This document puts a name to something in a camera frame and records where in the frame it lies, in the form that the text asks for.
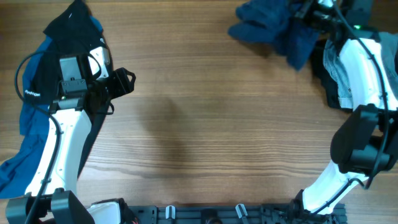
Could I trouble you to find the navy blue shorts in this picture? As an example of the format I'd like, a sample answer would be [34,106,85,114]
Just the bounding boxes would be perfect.
[228,0,320,70]

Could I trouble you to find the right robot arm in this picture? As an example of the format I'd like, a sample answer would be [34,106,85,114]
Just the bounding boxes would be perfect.
[290,1,397,220]

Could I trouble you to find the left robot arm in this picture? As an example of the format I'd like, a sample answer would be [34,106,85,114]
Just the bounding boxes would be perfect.
[6,54,138,223]

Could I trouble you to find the light blue denim jeans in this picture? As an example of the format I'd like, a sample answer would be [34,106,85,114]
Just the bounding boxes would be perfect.
[323,32,397,109]

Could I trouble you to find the black folded garment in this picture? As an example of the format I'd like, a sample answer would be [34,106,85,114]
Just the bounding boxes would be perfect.
[310,39,349,111]

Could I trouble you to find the blue t-shirt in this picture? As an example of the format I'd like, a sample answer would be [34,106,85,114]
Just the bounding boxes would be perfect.
[0,15,105,200]

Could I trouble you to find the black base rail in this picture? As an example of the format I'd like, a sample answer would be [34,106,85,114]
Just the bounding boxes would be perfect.
[86,198,347,224]

